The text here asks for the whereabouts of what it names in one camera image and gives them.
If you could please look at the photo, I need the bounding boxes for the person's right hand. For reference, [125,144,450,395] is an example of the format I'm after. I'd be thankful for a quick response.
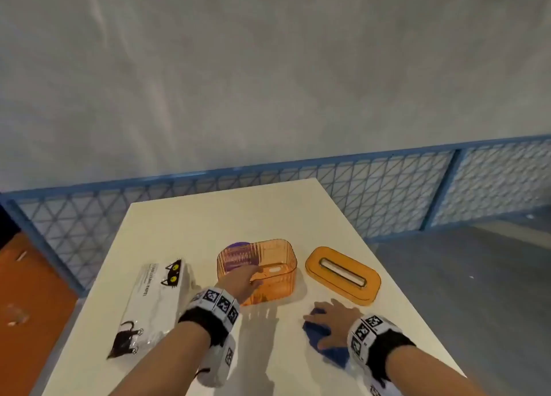
[304,299,364,352]

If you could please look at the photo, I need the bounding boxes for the person's left hand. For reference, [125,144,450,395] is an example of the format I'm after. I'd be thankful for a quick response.
[214,264,264,306]

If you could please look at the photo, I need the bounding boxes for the blue cleaning cloth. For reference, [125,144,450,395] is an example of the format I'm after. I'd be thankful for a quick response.
[302,308,352,370]

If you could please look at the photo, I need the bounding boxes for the orange transparent tissue box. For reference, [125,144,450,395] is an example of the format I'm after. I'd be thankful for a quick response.
[216,238,298,307]

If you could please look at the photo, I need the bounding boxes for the cat print tissue pack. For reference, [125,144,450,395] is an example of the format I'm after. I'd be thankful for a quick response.
[106,259,199,360]

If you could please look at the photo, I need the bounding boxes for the person's right forearm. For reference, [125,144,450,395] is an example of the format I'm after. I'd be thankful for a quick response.
[384,345,488,396]

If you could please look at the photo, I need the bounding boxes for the person's left forearm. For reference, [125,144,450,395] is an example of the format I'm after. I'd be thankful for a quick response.
[110,320,212,396]

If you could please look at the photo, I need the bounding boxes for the round purple sticker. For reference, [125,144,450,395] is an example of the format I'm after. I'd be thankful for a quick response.
[223,241,262,268]

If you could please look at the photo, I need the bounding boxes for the orange slotted lid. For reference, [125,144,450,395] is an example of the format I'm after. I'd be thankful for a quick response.
[305,246,382,307]

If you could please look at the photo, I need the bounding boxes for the orange locker cabinet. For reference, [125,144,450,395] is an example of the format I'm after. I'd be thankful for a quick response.
[0,232,79,396]

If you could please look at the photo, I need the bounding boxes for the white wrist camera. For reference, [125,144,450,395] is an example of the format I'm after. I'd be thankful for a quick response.
[196,334,237,388]
[344,356,390,396]

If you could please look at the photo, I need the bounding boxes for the silver hook locker handle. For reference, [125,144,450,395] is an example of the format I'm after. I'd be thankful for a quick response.
[6,305,30,327]

